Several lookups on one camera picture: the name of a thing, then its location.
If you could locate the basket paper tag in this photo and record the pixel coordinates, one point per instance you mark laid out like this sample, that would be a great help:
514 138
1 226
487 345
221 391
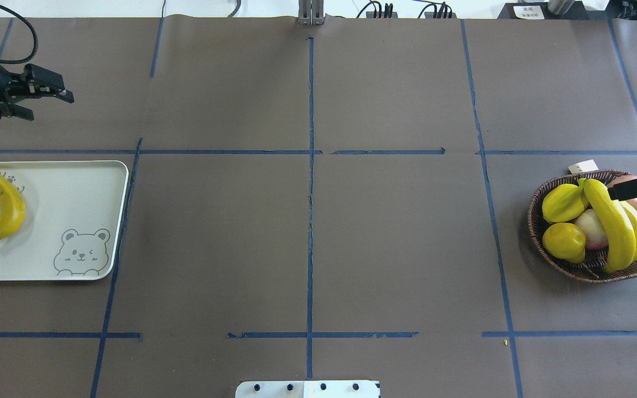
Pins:
586 166

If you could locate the brown wicker basket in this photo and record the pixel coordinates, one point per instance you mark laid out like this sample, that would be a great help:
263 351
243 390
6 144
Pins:
591 269

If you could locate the pink apple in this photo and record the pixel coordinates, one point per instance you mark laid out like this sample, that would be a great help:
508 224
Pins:
590 224

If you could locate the yellow lemon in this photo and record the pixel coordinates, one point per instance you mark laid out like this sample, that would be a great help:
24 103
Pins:
565 241

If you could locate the cream bear tray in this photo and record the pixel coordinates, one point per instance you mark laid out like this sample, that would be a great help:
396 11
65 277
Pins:
72 221

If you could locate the black power strip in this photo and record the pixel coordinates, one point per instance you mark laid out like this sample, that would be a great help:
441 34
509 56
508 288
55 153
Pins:
439 10
378 10

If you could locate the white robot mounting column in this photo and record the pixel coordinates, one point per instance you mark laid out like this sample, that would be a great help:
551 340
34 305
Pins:
309 388

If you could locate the aluminium frame post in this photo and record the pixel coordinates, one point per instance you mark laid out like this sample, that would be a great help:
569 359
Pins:
311 12

